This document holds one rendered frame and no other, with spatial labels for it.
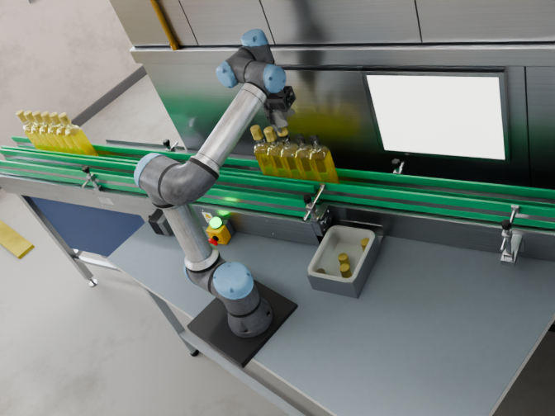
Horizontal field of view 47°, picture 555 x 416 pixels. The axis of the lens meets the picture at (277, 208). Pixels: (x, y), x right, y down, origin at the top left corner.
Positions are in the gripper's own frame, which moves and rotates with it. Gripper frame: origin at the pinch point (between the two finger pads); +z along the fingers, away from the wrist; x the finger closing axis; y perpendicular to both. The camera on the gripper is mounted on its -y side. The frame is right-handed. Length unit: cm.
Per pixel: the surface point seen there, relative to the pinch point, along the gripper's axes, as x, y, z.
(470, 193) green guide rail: 3, 60, 27
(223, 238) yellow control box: -21, -28, 39
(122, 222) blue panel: -11, -97, 53
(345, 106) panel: 11.9, 19.2, 0.7
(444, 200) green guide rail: -5, 54, 23
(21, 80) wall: 107, -290, 61
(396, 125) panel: 11.9, 35.5, 7.6
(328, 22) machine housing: 14.8, 19.7, -29.1
